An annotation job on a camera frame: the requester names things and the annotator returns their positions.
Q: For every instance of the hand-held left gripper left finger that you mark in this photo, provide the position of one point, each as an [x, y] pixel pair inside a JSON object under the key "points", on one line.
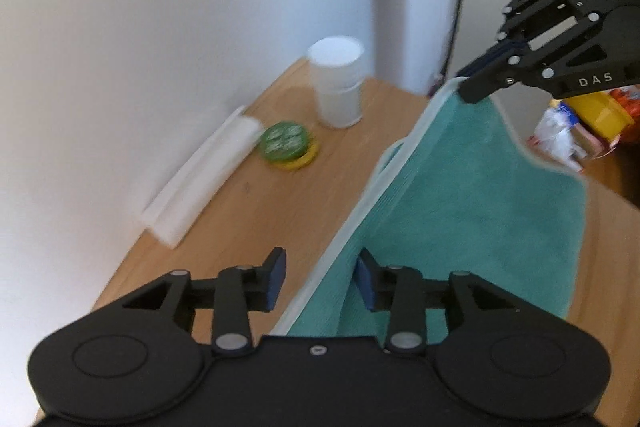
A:
{"points": [[277, 273]]}

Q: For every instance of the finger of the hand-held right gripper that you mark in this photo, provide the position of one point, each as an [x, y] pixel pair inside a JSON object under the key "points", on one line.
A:
{"points": [[542, 14], [555, 57]]}

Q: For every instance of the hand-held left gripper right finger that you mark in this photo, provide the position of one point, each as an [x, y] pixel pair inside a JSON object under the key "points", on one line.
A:
{"points": [[364, 281]]}

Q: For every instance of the teal towel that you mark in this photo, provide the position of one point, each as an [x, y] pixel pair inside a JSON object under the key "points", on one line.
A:
{"points": [[465, 202]]}

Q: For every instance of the yellow plastic bowl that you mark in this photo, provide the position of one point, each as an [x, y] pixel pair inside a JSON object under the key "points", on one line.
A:
{"points": [[600, 114]]}

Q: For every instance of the white plastic bag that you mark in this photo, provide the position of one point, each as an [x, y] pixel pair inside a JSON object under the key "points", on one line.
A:
{"points": [[557, 137]]}

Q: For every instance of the orange packet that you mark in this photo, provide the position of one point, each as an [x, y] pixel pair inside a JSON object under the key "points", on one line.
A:
{"points": [[629, 107]]}

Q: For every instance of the white tissue pack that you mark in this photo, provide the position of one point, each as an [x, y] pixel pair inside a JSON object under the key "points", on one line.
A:
{"points": [[200, 187]]}

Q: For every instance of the green yellow round tin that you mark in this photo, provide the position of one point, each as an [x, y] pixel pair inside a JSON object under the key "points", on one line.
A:
{"points": [[286, 142]]}

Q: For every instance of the white plastic bottle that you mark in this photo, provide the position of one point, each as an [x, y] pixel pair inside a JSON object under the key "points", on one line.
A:
{"points": [[336, 82]]}

